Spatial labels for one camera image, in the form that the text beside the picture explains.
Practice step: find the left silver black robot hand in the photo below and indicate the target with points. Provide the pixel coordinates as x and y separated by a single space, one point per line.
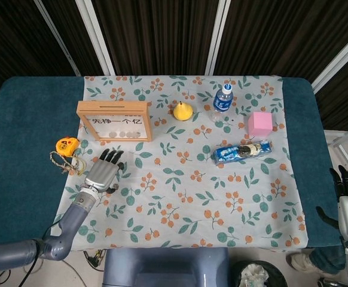
102 175

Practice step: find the blue label water bottle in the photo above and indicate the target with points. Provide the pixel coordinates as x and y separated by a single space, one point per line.
222 101

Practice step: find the yellow pear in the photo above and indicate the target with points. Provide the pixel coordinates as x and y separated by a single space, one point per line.
182 112

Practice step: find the pink cube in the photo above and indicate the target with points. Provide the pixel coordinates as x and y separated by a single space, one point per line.
260 124

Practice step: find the teal table cover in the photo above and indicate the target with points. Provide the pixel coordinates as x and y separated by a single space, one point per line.
27 119

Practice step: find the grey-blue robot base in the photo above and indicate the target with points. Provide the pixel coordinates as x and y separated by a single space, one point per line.
162 269

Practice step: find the wide white partition post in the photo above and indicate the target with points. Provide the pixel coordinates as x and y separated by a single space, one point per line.
218 37
341 62
96 37

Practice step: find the black plug cluster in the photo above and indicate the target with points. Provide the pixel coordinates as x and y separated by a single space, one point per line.
94 259

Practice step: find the white metal frame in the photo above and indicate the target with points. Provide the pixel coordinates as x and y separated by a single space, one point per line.
347 137

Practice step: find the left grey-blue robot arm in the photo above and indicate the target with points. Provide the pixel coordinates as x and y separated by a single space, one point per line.
72 218

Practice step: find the yellow tape measure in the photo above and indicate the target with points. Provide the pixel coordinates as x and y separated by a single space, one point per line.
66 146

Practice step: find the black trash bin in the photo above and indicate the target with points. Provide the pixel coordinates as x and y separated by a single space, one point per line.
253 273

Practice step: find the beige shoe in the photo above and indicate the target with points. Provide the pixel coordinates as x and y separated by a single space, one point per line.
300 261

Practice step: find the thin grey partition post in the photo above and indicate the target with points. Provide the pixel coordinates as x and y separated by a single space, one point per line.
59 39

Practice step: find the blue jeans leg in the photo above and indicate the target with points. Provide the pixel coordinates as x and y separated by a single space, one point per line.
328 260

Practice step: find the floral tablecloth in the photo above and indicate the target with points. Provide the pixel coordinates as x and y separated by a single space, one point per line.
192 194

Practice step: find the blue cookie pack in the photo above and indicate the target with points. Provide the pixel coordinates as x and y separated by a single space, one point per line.
239 152

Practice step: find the wooden coin box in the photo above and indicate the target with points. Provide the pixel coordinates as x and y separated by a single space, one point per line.
114 107

